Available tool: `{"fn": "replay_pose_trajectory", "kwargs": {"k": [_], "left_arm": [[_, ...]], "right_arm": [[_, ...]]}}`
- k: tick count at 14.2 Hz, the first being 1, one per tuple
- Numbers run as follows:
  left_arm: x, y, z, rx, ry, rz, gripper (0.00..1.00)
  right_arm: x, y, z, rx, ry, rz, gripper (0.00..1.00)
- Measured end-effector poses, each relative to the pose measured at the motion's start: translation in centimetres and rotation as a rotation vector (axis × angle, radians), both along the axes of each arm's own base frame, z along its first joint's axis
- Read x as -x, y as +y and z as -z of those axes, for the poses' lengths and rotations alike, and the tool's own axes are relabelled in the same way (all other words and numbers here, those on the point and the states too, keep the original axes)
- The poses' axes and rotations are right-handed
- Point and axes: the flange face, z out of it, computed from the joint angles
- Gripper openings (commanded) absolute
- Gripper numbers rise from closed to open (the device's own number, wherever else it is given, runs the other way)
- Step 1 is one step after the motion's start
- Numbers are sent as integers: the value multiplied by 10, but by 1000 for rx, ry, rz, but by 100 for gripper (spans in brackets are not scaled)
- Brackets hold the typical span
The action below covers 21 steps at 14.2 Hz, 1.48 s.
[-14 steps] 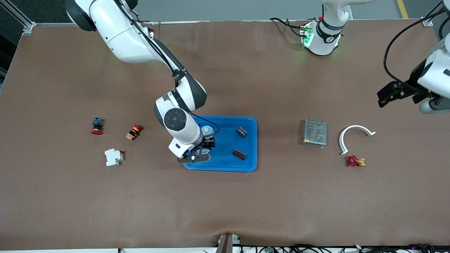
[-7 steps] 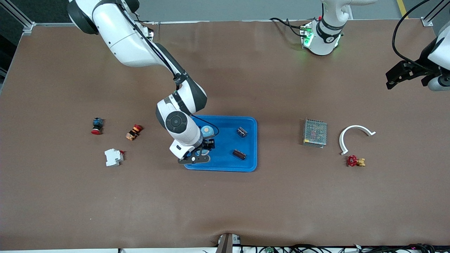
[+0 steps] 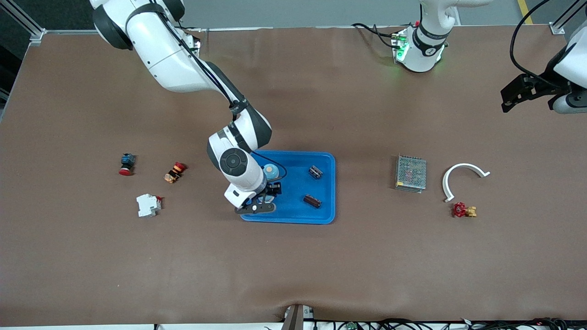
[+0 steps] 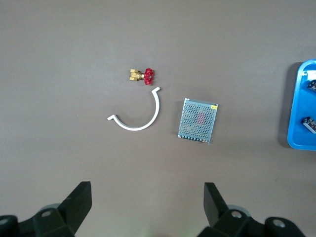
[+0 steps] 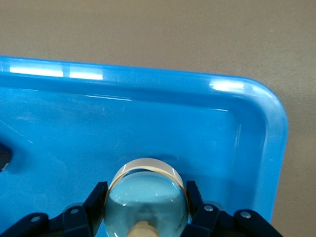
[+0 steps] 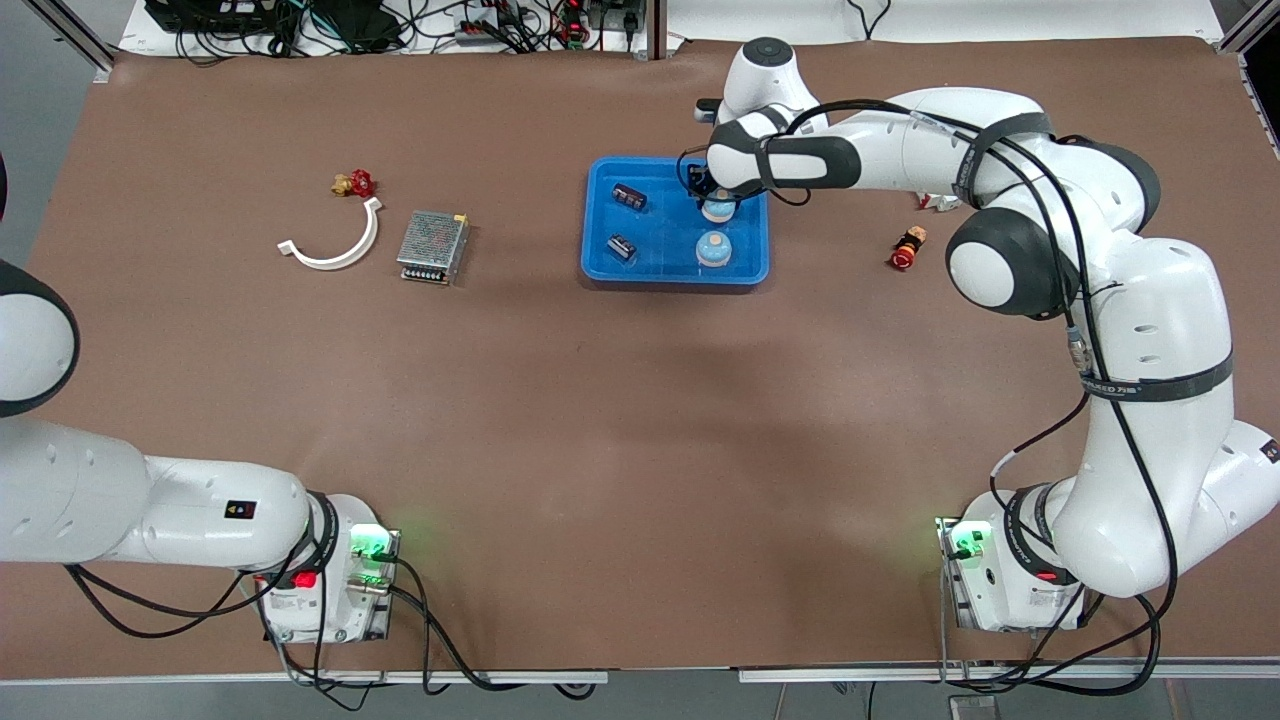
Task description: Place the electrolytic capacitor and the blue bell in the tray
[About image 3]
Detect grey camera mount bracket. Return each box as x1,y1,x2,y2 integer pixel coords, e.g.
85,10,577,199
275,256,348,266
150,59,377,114
282,304,315,330

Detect white curved pipe clamp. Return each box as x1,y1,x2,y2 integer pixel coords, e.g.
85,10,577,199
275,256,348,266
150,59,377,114
442,163,491,203

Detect metal mesh power supply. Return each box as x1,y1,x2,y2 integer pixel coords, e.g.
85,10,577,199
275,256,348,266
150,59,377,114
394,154,427,193

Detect orange red push button switch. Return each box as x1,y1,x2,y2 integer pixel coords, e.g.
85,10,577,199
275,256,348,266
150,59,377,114
165,162,187,184

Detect black left arm base cables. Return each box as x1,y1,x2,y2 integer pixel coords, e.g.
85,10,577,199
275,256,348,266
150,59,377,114
352,22,400,49

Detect blue plastic tray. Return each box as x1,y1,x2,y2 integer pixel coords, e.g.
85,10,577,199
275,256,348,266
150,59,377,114
239,150,336,225

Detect white circuit breaker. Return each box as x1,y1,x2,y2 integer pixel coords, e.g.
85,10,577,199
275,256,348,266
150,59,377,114
136,193,163,218

